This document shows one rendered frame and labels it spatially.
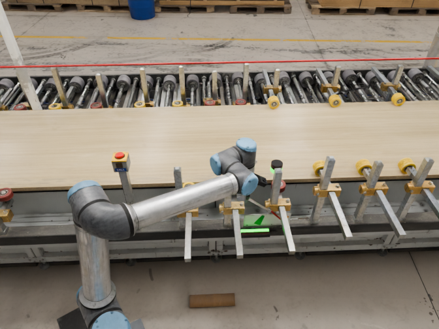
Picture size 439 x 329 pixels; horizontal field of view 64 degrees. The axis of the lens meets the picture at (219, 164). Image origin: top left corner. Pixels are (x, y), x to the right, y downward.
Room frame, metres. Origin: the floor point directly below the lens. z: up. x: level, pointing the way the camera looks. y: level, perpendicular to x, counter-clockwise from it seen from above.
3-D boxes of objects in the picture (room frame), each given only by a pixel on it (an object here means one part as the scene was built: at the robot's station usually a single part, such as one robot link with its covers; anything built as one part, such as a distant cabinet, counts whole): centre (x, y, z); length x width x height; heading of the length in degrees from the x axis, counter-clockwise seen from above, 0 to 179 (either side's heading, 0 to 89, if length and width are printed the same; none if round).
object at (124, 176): (1.26, 0.47, 0.93); 0.05 x 0.04 x 0.45; 93
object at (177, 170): (1.27, 0.21, 0.90); 0.03 x 0.03 x 0.48; 3
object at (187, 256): (1.18, 0.16, 0.82); 0.43 x 0.03 x 0.04; 3
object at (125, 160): (1.26, 0.47, 1.18); 0.07 x 0.07 x 0.08; 3
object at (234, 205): (1.28, -0.07, 0.83); 0.13 x 0.06 x 0.05; 93
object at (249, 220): (1.27, -0.26, 0.75); 0.26 x 0.01 x 0.10; 93
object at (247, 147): (1.20, -0.12, 1.28); 0.10 x 0.09 x 0.12; 125
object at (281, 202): (1.30, -0.32, 0.85); 0.13 x 0.06 x 0.05; 93
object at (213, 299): (1.17, 0.05, 0.04); 0.30 x 0.08 x 0.08; 93
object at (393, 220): (1.25, -0.84, 0.95); 0.50 x 0.04 x 0.04; 3
